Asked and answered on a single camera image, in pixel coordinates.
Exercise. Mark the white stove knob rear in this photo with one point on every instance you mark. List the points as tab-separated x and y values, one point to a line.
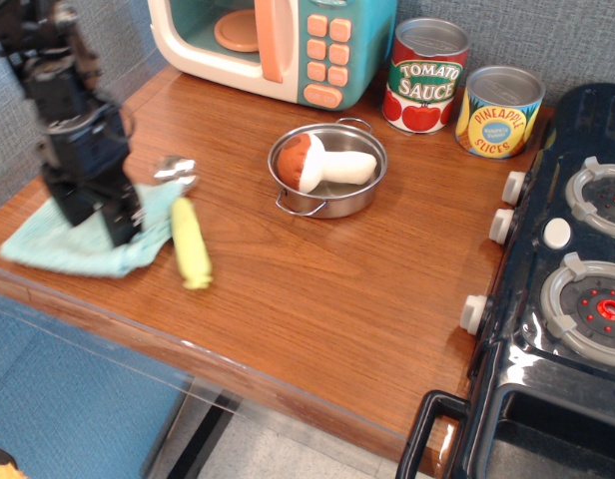
513	187

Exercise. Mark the black toy stove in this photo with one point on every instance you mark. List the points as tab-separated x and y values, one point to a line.
535	408

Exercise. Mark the orange object at corner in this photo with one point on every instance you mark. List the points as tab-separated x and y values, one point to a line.
8	467

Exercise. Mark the teal cream toy microwave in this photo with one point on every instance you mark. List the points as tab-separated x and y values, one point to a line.
322	54

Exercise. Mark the plush brown white mushroom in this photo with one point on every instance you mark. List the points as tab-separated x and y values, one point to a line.
303	163

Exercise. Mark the white stove knob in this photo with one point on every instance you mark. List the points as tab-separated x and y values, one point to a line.
513	187
472	313
501	225

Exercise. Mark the light teal cloth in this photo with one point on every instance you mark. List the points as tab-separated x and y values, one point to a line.
48	241

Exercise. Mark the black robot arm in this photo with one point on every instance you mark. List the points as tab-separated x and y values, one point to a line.
38	33

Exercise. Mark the grey front stove burner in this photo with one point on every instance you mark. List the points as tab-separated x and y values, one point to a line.
577	301

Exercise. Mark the white round stove button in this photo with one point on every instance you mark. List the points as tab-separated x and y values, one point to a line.
557	233

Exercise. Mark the white stove knob front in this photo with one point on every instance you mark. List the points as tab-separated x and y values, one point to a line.
472	313

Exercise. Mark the grey stove burner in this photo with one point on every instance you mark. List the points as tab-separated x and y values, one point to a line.
590	194
577	301

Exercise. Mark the grey rear stove burner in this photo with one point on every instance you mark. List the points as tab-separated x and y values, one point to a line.
590	194

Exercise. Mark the pineapple slices can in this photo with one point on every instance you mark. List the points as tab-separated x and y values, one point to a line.
499	108

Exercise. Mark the tomato sauce can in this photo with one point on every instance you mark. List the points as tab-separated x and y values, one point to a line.
427	63

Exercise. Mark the white stove knob middle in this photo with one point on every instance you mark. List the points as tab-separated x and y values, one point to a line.
501	225

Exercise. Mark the spoon with yellow-green handle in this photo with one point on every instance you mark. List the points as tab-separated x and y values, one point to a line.
193	260

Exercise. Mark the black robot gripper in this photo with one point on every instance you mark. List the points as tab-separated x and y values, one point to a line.
86	147

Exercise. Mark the small steel pan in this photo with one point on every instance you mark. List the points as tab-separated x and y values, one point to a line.
331	200

